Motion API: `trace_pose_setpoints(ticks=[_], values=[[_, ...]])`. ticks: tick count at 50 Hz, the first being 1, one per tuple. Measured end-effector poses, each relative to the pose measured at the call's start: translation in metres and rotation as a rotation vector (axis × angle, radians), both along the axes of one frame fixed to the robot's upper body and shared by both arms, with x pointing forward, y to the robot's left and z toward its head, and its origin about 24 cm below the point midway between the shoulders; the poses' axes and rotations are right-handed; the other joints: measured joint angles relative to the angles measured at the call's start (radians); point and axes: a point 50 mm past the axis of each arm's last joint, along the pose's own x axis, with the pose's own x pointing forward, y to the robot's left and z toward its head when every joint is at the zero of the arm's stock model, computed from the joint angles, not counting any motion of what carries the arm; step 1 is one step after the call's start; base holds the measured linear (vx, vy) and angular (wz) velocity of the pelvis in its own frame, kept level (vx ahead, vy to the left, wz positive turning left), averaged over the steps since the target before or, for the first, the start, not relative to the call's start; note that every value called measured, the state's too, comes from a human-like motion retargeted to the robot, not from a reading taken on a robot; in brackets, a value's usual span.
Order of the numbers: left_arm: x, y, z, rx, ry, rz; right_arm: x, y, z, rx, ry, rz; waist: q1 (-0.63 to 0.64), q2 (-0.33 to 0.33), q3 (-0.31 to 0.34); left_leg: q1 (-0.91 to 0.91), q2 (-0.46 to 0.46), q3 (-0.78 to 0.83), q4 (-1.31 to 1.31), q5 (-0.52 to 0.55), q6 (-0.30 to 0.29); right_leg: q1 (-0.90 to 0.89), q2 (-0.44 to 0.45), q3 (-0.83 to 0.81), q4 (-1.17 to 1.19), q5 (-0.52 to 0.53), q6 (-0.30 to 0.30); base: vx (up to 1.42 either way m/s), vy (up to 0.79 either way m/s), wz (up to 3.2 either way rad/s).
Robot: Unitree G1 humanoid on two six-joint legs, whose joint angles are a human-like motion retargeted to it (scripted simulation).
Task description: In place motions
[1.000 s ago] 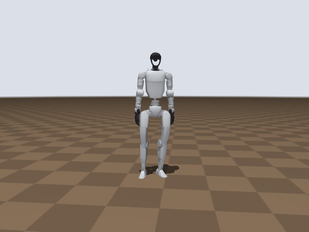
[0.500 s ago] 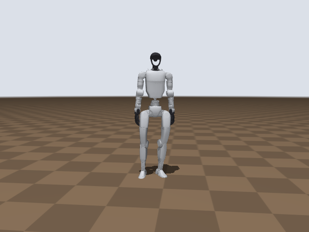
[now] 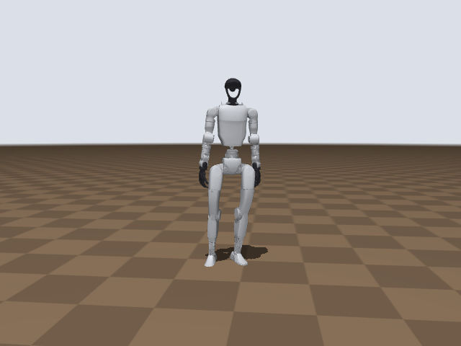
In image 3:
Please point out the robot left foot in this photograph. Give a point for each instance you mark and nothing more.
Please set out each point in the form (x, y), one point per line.
(238, 259)

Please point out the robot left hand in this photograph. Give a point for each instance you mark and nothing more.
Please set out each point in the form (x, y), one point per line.
(257, 174)

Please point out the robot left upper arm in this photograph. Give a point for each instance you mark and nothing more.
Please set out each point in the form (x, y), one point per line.
(253, 125)

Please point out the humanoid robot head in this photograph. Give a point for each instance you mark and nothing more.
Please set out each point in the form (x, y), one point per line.
(232, 84)

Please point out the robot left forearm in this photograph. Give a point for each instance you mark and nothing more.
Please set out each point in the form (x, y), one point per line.
(255, 154)

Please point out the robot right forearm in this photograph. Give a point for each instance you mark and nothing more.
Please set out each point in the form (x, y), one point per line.
(205, 154)

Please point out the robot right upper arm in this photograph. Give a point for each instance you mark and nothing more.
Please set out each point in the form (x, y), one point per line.
(210, 123)

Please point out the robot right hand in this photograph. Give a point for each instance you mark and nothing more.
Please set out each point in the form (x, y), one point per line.
(202, 177)

